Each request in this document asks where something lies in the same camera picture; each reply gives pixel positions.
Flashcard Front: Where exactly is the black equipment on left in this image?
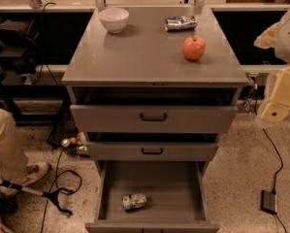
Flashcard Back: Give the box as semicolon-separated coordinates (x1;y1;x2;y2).
0;16;40;75

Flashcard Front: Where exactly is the white ceramic bowl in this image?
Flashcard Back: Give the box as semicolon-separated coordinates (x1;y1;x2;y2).
98;8;129;33

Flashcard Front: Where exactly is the red apple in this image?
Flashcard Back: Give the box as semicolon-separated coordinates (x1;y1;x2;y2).
182;35;206;61

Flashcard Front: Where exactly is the grabber reacher tool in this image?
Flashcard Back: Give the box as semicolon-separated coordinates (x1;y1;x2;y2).
0;180;73;216

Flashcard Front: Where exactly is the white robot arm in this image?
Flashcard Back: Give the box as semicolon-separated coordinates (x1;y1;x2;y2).
254;9;290;124

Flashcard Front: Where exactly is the black cable right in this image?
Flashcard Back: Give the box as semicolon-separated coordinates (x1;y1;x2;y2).
262;128;289;233

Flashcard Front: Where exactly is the black floor cable left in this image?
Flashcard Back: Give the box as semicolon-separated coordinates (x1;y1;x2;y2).
39;148;83;233

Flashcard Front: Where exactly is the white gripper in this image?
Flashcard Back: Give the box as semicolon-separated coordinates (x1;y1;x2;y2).
254;23;290;124

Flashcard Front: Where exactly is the grey bottom drawer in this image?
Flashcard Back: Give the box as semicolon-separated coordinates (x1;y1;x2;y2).
85;161;219;233

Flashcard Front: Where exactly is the beige trouser leg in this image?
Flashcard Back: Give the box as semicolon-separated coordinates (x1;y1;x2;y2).
0;109;28;183

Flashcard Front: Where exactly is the pile of items on floor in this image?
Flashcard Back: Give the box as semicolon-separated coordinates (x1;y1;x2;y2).
60;133;89;157

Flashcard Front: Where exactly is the white orange sneaker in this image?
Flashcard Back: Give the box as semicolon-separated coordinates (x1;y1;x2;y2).
0;162;50;197

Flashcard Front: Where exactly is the grey drawer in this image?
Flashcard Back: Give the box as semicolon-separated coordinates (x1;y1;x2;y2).
85;133;218;161
85;161;219;233
71;87;237;134

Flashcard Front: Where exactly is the silver blue crushed can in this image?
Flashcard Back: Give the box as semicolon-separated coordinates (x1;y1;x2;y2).
165;16;198;31

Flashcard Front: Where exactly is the black power adapter box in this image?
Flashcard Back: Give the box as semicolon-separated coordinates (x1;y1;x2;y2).
261;190;277;215

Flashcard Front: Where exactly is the grey middle drawer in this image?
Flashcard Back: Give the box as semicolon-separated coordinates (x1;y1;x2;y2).
85;133;218;161

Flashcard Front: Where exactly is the grey top drawer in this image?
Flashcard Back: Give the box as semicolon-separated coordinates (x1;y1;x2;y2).
71;87;237;134

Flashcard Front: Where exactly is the grey drawer cabinet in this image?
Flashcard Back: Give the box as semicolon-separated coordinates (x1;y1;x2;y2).
61;5;250;167

